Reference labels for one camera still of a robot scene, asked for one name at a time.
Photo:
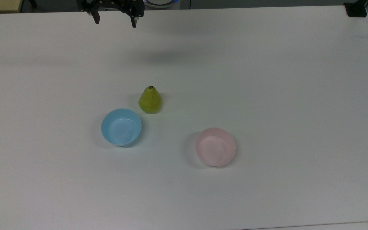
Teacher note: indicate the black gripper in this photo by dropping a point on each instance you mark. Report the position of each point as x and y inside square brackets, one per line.
[113, 3]

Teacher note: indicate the green pear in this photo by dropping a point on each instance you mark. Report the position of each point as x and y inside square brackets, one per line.
[150, 101]

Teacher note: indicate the light blue plastic bowl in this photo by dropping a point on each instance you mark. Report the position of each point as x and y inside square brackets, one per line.
[121, 127]

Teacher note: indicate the pink plastic bowl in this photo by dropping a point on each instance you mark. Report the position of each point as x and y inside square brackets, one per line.
[215, 147]

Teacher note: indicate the black table clamp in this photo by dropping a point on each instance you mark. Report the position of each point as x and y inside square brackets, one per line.
[356, 9]

